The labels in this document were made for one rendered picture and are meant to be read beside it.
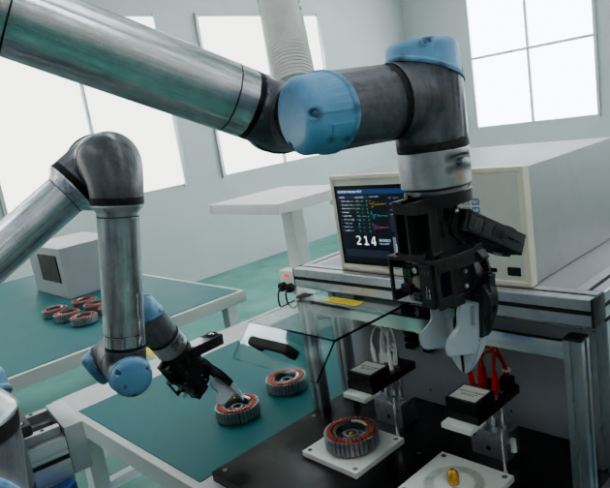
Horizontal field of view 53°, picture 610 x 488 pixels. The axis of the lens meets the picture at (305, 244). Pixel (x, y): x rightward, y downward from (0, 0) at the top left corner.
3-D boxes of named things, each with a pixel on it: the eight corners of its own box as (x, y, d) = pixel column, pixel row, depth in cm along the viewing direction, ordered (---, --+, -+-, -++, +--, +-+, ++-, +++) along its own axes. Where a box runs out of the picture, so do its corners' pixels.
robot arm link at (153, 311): (110, 312, 128) (142, 285, 131) (139, 344, 135) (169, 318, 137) (124, 325, 122) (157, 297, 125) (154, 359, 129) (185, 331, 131)
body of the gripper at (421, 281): (391, 306, 68) (378, 198, 65) (444, 285, 72) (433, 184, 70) (444, 318, 61) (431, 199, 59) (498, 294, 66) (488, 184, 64)
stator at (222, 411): (242, 430, 146) (239, 415, 145) (207, 422, 152) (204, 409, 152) (269, 408, 155) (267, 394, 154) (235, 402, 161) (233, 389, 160)
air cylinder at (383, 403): (403, 428, 131) (400, 405, 130) (376, 419, 137) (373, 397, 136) (417, 418, 135) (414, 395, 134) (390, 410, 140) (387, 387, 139)
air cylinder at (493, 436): (507, 463, 114) (504, 436, 113) (472, 451, 119) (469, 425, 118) (520, 450, 117) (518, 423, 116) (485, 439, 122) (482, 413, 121)
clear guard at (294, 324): (316, 383, 104) (311, 351, 103) (232, 358, 122) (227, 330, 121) (428, 320, 126) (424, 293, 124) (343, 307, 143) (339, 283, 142)
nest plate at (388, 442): (356, 479, 116) (355, 473, 116) (302, 456, 127) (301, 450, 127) (405, 442, 126) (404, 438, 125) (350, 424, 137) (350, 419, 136)
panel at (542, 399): (631, 457, 110) (624, 298, 104) (357, 381, 158) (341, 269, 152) (634, 454, 110) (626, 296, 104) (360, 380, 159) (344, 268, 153)
